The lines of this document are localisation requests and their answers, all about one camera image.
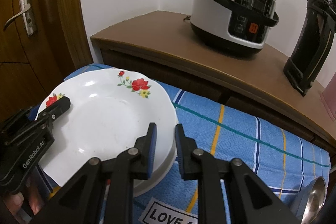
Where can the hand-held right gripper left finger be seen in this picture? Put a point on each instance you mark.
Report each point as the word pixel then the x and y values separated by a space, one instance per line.
pixel 153 150

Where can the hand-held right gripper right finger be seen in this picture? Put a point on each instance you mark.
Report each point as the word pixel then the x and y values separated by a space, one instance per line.
pixel 179 150

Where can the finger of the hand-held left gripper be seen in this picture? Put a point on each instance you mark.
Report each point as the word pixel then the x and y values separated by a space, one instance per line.
pixel 18 119
pixel 59 106

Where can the white red flower plate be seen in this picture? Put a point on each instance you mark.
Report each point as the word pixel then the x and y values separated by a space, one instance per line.
pixel 105 113

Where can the steel bowl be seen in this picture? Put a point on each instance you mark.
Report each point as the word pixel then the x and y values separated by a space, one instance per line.
pixel 302 203

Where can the person's left hand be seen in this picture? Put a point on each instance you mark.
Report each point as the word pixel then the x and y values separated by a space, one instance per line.
pixel 17 203

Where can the blue checked tablecloth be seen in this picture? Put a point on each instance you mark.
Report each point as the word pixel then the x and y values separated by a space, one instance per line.
pixel 236 140

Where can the wooden door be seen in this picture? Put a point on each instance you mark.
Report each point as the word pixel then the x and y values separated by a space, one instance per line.
pixel 15 61

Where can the wooden cabinet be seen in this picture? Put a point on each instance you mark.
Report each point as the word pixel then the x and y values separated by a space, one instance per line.
pixel 157 35

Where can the steel spoon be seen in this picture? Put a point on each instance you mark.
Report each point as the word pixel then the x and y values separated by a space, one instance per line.
pixel 316 192

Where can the white black rice cooker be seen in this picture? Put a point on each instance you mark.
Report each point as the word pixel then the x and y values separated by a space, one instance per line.
pixel 212 11

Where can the pink electric kettle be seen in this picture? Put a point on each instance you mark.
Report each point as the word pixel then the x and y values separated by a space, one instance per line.
pixel 330 103

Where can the black thermos flask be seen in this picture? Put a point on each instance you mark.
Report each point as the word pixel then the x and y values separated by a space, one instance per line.
pixel 307 56

